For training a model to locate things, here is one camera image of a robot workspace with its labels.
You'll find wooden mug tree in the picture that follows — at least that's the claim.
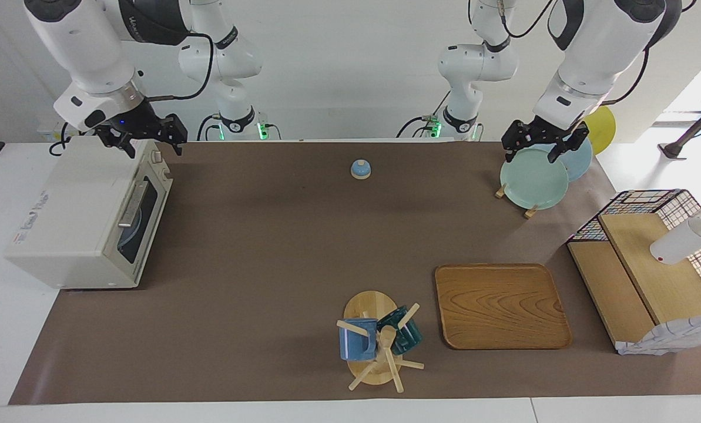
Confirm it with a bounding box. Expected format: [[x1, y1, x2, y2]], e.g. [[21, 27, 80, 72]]
[[336, 290, 425, 393]]

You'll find wooden plate rack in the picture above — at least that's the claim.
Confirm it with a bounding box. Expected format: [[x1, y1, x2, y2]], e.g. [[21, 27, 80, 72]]
[[495, 183, 540, 219]]

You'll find oven glass door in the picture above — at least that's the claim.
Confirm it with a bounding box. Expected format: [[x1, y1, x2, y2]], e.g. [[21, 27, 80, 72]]
[[116, 172, 173, 281]]

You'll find beige toaster oven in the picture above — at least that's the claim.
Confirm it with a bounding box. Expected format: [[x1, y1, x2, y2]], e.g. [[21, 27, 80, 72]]
[[4, 135, 173, 290]]

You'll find black wire grid basket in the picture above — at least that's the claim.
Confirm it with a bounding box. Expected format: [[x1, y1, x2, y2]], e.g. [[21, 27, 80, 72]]
[[566, 189, 701, 294]]

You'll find brown table mat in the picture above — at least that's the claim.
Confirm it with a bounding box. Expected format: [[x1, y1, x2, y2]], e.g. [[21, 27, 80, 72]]
[[8, 141, 701, 406]]

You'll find wooden shelf unit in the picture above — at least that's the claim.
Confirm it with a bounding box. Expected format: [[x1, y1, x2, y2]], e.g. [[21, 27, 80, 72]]
[[566, 211, 701, 353]]

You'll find yellow plate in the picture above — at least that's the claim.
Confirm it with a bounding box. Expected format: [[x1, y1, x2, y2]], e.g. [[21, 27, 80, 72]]
[[582, 106, 617, 156]]

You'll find dark green mug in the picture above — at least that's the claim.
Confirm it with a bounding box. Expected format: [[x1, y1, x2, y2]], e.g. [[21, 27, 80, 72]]
[[377, 305, 424, 355]]

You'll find wooden serving tray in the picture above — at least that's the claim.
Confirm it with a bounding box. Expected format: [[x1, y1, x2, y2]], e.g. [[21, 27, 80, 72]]
[[434, 263, 573, 351]]

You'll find light blue round plate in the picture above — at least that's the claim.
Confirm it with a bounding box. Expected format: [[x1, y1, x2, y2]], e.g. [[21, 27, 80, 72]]
[[120, 207, 143, 248]]

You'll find blue mug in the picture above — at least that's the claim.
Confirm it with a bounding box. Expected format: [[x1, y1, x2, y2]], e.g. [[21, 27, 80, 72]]
[[338, 318, 379, 361]]

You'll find black power cable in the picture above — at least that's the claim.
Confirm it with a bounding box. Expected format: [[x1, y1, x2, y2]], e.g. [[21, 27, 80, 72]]
[[49, 120, 95, 157]]

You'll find pale blue racked plate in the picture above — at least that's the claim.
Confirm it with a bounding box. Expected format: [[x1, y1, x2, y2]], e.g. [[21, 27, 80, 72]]
[[556, 138, 593, 183]]

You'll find pale green plate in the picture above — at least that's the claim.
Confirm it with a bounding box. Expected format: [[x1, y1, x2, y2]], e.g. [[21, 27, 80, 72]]
[[499, 147, 569, 211]]

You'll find white bottle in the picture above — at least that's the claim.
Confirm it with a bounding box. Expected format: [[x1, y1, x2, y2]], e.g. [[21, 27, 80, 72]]
[[649, 200, 701, 266]]

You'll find black stand pole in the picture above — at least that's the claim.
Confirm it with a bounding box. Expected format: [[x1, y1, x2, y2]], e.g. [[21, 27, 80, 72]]
[[658, 94, 701, 160]]

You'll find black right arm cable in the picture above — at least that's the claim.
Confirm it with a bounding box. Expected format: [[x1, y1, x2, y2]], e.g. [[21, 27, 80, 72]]
[[147, 32, 217, 102]]

